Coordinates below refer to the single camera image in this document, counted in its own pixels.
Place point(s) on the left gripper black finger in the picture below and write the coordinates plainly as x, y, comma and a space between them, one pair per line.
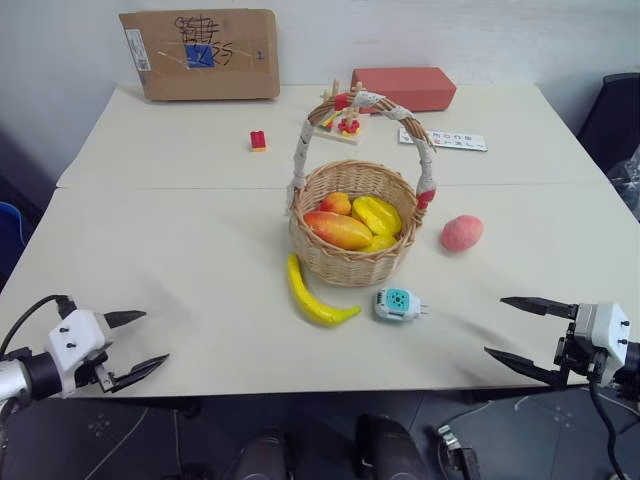
140, 370
125, 317

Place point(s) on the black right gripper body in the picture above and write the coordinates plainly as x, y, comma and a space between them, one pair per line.
580, 357

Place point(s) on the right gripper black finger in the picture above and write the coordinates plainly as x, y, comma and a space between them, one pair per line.
525, 366
545, 306

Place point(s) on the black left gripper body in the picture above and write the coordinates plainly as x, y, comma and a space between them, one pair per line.
97, 372

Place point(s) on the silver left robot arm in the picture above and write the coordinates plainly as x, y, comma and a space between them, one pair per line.
20, 375

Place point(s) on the small yellow fruit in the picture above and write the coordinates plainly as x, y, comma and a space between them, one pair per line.
380, 243

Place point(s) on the red apple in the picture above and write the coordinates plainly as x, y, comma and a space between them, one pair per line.
334, 202

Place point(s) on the pink peach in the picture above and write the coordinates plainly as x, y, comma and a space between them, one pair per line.
461, 233

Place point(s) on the blue container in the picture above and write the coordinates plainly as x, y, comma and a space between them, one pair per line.
10, 240

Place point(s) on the white teal plug gadget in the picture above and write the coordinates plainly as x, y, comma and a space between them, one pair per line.
397, 304

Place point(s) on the clear plastic bag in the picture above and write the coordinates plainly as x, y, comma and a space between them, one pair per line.
627, 185

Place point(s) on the dark rounded shape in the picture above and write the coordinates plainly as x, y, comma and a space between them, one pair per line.
262, 457
390, 450

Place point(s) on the yellow banana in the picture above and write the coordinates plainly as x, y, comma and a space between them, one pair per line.
305, 300

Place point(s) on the white printed label card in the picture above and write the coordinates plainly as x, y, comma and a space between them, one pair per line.
455, 140

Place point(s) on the yellow starfruit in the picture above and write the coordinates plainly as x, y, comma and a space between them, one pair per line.
378, 215

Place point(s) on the black chair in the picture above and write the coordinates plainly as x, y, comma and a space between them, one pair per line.
612, 115

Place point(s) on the red yellow toy block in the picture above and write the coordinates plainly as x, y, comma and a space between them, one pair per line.
258, 141

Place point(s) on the red yellow mango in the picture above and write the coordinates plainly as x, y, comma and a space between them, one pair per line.
335, 228

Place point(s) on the red rectangular box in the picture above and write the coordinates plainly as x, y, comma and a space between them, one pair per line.
405, 90

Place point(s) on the wooden peg stacking toy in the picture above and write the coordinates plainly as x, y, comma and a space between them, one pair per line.
347, 127

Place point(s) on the brown cardboard box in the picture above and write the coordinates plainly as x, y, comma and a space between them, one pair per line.
200, 55

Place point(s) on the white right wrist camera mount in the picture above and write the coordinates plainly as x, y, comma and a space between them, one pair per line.
605, 325

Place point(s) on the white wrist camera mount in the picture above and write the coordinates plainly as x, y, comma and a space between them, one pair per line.
75, 337
605, 325

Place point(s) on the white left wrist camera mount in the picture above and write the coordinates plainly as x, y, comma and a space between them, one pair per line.
75, 337

